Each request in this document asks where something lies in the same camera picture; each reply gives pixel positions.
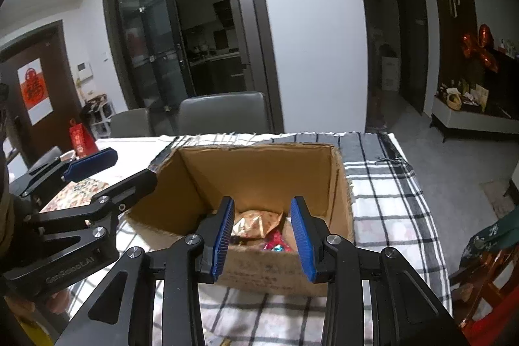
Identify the dark interior door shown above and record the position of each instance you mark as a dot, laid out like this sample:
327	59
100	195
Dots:
411	38

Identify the brown wooden door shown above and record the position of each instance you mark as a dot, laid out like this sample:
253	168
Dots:
61	86

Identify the plaid tablecloth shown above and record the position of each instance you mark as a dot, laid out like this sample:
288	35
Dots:
389	208

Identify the narrow grey chair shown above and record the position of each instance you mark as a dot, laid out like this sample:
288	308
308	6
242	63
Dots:
129	123

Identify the glass sliding door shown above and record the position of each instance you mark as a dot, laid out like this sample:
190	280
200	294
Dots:
154	25

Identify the wall intercom panel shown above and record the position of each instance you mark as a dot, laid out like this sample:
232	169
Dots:
85	70

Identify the woven basket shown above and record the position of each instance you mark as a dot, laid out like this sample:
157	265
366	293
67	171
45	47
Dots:
454	102

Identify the floral placemat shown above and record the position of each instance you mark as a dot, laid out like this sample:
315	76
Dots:
77	192

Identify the tan biscuit packet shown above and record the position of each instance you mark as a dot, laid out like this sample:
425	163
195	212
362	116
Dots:
255	224

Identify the white low cabinet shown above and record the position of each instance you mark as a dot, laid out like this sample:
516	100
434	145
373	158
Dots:
466	121

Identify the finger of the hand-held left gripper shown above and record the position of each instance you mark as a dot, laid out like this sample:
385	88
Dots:
93	163
129	188

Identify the red foil balloons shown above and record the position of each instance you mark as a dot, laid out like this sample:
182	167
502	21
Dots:
482	48

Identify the silver refrigerator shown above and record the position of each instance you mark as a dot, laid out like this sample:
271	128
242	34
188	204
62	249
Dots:
239	17

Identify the wide grey chair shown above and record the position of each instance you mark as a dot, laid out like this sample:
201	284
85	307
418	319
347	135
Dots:
223	113

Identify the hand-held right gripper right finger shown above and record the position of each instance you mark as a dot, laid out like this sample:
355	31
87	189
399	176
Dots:
302	244

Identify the white box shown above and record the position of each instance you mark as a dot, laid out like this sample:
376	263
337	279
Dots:
390	74

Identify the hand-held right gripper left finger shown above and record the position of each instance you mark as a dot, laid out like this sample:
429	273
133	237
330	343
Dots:
223	240

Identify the red white door poster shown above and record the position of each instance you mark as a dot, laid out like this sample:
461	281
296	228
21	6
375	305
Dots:
35	92

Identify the red wooden chair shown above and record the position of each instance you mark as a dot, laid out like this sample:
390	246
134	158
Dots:
490	281

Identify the pink snack packet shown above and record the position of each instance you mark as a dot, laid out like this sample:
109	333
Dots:
279	242

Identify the black range hood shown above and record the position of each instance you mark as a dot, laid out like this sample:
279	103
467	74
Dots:
223	13

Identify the beige floor mat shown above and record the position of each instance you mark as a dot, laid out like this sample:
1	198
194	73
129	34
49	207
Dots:
495	198

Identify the green cloth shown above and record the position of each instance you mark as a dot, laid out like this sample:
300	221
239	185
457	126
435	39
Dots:
496	234

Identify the person's left hand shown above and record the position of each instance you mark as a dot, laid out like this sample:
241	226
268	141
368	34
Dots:
59	299

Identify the red gift bag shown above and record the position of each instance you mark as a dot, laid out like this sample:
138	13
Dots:
83	139

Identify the white storage shelf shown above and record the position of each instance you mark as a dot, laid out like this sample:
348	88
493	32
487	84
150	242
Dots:
99	115

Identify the cardboard box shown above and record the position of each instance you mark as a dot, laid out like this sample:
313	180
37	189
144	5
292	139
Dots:
259	171

